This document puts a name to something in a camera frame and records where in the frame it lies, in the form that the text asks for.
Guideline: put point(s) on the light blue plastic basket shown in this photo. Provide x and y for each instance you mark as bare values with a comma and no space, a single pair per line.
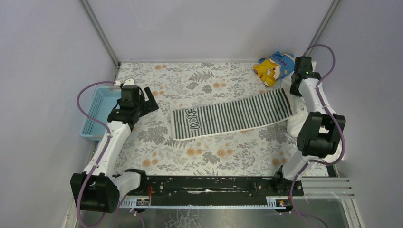
102,103

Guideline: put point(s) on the white fluffy towel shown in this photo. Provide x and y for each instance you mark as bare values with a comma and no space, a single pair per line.
296,121

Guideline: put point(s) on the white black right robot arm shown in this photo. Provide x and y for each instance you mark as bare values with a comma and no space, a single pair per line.
322,131

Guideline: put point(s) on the blue yellow cartoon towel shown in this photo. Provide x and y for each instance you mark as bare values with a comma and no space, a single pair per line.
277,66

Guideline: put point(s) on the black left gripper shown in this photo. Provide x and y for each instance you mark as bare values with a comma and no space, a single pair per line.
142,103

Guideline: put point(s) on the white slotted cable duct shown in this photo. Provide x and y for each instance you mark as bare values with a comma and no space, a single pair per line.
204,202

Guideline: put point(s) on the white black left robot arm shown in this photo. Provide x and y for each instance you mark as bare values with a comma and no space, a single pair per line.
95,188

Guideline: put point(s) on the green white striped towel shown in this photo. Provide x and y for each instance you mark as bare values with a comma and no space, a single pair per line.
250,113

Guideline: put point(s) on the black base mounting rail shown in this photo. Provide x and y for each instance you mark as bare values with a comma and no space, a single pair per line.
189,186

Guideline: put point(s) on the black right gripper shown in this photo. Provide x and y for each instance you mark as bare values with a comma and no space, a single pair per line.
297,89

